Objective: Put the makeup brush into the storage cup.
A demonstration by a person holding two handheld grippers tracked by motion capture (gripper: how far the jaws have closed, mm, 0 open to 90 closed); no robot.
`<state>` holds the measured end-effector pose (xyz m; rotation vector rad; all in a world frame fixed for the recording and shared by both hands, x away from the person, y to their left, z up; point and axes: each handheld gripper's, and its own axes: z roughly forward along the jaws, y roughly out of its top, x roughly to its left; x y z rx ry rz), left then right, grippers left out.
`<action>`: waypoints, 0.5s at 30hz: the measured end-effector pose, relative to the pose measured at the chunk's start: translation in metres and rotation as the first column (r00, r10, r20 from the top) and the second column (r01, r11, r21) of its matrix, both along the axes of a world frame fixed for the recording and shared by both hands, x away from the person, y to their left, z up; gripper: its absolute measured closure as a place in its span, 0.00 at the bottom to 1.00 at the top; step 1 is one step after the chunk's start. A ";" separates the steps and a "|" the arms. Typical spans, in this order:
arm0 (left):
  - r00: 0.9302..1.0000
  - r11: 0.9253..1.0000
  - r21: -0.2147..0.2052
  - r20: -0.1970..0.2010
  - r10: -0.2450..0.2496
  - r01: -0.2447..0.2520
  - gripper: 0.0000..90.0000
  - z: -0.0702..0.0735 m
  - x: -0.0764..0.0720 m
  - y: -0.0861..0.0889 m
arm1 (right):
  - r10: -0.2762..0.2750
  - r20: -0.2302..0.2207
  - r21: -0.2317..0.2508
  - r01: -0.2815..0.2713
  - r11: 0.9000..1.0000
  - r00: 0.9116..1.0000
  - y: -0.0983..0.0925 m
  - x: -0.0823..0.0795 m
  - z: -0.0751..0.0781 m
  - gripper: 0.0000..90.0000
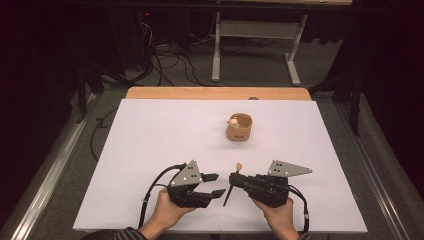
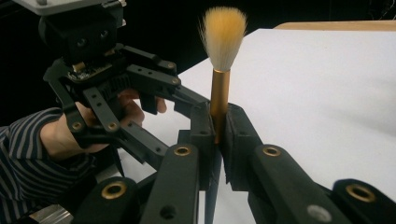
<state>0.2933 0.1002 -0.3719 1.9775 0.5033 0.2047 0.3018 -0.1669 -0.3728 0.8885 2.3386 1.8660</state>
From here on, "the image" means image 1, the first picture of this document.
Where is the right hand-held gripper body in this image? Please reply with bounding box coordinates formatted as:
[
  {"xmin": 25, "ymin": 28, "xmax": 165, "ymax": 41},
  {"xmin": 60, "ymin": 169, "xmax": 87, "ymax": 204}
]
[{"xmin": 246, "ymin": 159, "xmax": 314, "ymax": 208}]

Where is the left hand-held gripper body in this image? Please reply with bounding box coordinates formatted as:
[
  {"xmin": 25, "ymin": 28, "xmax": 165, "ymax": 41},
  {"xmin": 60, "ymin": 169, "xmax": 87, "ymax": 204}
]
[{"xmin": 166, "ymin": 159, "xmax": 214, "ymax": 209}]

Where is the black pen with orange end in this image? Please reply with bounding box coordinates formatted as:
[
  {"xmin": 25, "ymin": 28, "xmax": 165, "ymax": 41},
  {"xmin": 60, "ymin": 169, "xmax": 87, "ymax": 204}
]
[{"xmin": 222, "ymin": 162, "xmax": 244, "ymax": 208}]

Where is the person's right hand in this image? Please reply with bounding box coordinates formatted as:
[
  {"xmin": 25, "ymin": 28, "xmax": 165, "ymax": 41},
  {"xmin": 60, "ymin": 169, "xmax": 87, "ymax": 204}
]
[{"xmin": 251, "ymin": 196, "xmax": 300, "ymax": 235}]

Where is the person's left hand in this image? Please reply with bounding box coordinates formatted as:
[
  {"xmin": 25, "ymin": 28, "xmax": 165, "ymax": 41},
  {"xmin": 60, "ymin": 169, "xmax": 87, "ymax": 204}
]
[{"xmin": 151, "ymin": 188, "xmax": 198, "ymax": 231}]

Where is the brown cup with small figurine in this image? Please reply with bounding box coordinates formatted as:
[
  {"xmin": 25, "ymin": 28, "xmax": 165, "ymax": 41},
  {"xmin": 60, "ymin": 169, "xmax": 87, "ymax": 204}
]
[{"xmin": 225, "ymin": 112, "xmax": 253, "ymax": 142}]

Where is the white table mat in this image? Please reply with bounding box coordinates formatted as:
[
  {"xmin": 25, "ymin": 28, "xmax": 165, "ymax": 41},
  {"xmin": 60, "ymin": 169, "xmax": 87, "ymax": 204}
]
[{"xmin": 72, "ymin": 98, "xmax": 368, "ymax": 234}]

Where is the wooden table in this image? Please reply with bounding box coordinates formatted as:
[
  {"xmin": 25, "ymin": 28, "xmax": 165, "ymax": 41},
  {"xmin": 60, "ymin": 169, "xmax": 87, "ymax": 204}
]
[{"xmin": 125, "ymin": 86, "xmax": 313, "ymax": 102}]

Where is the black stand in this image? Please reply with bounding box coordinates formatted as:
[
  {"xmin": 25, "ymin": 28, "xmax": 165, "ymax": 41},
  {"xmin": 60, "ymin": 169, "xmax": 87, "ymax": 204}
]
[
  {"xmin": 75, "ymin": 63, "xmax": 148, "ymax": 125},
  {"xmin": 308, "ymin": 71, "xmax": 364, "ymax": 137}
]

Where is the black equipment with red light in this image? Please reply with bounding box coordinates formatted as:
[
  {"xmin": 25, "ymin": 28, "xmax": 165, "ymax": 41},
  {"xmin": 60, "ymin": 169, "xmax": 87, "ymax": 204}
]
[{"xmin": 109, "ymin": 9, "xmax": 158, "ymax": 72}]

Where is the left hand-held gripper cable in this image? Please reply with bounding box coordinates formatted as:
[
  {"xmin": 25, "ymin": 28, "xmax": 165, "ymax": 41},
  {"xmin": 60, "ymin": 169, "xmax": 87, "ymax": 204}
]
[{"xmin": 138, "ymin": 162, "xmax": 188, "ymax": 230}]

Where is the hand-held gripper cable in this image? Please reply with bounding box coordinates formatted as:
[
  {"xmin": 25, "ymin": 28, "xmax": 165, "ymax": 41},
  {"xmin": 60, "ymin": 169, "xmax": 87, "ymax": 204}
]
[
  {"xmin": 288, "ymin": 184, "xmax": 311, "ymax": 234},
  {"xmin": 138, "ymin": 162, "xmax": 188, "ymax": 230}
]

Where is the right hand-held gripper cable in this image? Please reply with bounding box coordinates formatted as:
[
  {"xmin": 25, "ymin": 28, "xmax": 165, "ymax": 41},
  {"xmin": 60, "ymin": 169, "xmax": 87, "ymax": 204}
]
[{"xmin": 288, "ymin": 184, "xmax": 311, "ymax": 234}]

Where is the black floor cable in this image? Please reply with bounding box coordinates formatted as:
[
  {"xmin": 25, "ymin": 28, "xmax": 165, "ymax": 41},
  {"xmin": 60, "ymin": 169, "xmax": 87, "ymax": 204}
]
[{"xmin": 89, "ymin": 106, "xmax": 120, "ymax": 163}]

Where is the metal floor rail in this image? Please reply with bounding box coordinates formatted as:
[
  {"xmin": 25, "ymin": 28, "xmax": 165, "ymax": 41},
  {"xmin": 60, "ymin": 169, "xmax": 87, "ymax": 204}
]
[
  {"xmin": 9, "ymin": 93, "xmax": 98, "ymax": 240},
  {"xmin": 334, "ymin": 102, "xmax": 412, "ymax": 240}
]

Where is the tangle of black floor cables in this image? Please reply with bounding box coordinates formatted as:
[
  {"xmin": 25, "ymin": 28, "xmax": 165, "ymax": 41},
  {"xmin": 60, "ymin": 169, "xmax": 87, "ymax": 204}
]
[{"xmin": 133, "ymin": 13, "xmax": 214, "ymax": 88}]

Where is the white frame desk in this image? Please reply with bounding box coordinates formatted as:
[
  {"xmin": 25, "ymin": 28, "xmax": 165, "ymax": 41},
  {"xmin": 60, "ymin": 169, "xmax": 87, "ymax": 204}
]
[{"xmin": 211, "ymin": 0, "xmax": 354, "ymax": 87}]

